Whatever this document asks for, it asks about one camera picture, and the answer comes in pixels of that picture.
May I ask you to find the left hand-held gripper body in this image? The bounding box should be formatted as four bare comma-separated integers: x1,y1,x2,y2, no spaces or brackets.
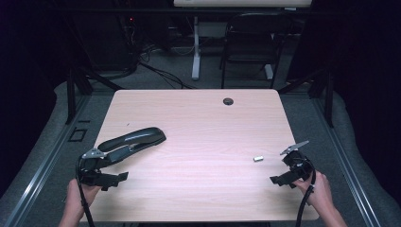
77,148,110,187

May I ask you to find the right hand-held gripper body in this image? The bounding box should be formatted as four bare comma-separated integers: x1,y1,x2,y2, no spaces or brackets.
279,140,316,183

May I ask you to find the black stapler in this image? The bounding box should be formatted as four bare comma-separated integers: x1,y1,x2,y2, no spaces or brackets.
97,127,167,166

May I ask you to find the person's left hand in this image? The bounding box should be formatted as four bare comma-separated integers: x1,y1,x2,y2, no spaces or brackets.
64,179,102,218

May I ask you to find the person's right hand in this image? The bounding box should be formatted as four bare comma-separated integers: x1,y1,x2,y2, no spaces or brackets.
292,170,334,211

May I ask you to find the black metal stand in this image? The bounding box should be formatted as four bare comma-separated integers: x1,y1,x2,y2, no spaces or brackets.
277,67,335,129
65,64,125,126

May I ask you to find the dark curtain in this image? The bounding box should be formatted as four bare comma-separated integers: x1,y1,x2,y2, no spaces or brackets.
0,0,74,198
330,0,401,204

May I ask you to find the dark equipment box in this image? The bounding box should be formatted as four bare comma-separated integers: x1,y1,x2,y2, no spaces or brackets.
74,12,136,72

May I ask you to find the black folding chair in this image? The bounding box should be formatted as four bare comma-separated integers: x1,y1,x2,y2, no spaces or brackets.
219,12,292,90

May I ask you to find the white desk top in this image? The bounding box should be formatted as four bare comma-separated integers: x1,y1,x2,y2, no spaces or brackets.
173,0,313,9

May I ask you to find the right hand-held gripper black cable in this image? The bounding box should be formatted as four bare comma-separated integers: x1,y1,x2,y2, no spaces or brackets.
295,169,317,227

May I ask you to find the hand-held gripper black cable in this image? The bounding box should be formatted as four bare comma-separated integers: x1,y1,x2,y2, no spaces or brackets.
295,169,317,227
75,155,96,227

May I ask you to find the left hand-held gripper black cable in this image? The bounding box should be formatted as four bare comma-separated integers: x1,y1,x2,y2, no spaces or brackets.
75,155,96,227

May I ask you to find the aluminium floor rail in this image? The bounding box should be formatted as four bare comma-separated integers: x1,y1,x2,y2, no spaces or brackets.
310,94,382,227
3,94,93,227

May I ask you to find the black floor cable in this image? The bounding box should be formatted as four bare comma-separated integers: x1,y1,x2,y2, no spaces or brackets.
138,61,197,90

